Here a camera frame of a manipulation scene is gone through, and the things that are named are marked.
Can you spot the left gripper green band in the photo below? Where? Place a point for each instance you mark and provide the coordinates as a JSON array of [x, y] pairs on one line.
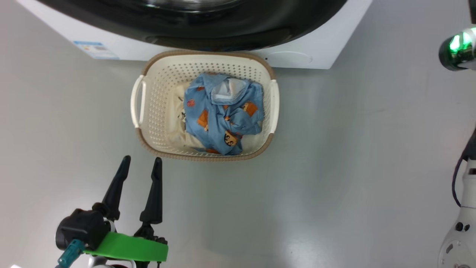
[[130, 247]]

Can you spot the teal left camera connector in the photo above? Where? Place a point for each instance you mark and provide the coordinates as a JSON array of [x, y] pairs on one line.
[[72, 251]]

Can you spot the black glass washing machine door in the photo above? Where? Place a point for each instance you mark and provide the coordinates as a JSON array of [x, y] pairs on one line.
[[223, 22]]

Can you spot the white washing machine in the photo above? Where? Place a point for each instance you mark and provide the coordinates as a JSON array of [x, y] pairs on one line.
[[316, 48]]

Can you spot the blue white energy label sticker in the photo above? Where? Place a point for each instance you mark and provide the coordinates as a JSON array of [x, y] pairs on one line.
[[96, 50]]

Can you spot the cream white garment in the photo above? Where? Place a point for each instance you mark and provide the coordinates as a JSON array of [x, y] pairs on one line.
[[174, 119]]

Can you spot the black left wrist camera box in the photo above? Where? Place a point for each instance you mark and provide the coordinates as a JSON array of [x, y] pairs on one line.
[[80, 227]]

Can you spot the blue patterned shirt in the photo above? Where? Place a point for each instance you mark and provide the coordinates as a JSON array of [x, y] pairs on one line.
[[219, 119]]

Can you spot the cream perforated laundry basket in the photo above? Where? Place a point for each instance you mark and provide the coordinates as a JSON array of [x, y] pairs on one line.
[[160, 111]]

